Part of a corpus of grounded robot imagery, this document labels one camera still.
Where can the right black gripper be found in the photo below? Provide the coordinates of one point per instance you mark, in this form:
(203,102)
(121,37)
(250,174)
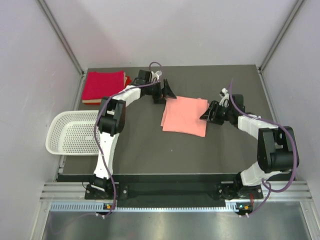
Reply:
(215,107)

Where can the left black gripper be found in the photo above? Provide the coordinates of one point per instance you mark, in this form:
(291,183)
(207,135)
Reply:
(165,91)

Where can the salmon pink t-shirt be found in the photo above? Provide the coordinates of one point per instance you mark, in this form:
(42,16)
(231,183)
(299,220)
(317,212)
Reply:
(182,115)

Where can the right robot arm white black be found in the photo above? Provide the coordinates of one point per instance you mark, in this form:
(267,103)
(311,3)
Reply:
(276,146)

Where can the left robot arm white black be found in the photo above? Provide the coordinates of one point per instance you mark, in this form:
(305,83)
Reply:
(111,118)

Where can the folded red t-shirt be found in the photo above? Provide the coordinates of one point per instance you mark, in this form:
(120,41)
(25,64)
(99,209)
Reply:
(128,80)

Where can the folded magenta t-shirt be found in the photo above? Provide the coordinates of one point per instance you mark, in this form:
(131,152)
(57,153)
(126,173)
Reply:
(100,85)

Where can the white perforated plastic basket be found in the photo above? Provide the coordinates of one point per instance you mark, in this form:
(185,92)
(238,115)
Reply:
(71,133)

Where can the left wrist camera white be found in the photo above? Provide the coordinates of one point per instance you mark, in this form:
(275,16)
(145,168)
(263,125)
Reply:
(155,76)

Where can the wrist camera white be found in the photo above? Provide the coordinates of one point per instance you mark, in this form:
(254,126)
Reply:
(155,76)
(224,102)

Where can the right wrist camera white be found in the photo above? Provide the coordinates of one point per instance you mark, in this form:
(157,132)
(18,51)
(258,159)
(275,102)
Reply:
(224,102)

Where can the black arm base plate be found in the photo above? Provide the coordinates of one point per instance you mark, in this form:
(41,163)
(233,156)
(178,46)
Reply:
(216,186)

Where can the left aluminium frame post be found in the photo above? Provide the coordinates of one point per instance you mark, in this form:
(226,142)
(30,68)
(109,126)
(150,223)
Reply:
(60,35)

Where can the aluminium frame post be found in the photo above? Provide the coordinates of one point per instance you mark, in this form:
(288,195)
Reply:
(60,35)
(298,4)

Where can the right aluminium frame post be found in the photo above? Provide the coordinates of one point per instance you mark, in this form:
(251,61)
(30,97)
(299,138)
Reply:
(298,4)

